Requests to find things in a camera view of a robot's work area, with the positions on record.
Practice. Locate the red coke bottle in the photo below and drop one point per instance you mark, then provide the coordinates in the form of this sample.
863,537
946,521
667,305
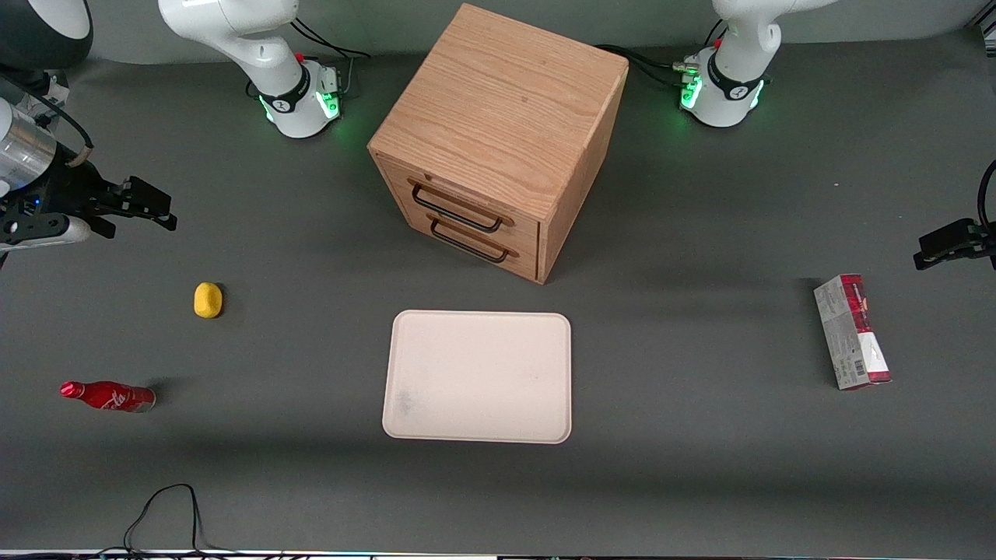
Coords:
109,396

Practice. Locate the beige rectangular tray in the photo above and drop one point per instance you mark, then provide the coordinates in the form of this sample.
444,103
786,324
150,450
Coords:
478,377

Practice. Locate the yellow lemon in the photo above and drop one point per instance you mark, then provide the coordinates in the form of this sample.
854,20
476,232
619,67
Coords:
208,300

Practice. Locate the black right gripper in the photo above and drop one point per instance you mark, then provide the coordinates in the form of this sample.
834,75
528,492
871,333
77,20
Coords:
71,189

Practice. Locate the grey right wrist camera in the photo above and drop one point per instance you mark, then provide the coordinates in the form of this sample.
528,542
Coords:
47,233

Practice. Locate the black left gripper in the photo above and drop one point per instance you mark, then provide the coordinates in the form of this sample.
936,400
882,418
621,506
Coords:
955,238

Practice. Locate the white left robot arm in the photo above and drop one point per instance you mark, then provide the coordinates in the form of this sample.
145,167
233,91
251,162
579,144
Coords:
731,85

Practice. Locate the wooden drawer cabinet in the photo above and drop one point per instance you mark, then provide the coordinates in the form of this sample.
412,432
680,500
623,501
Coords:
498,124

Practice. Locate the grey red carton box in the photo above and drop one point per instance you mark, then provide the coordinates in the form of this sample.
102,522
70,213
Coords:
852,330

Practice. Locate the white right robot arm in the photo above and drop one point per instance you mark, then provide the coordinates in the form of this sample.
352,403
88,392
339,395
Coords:
268,58

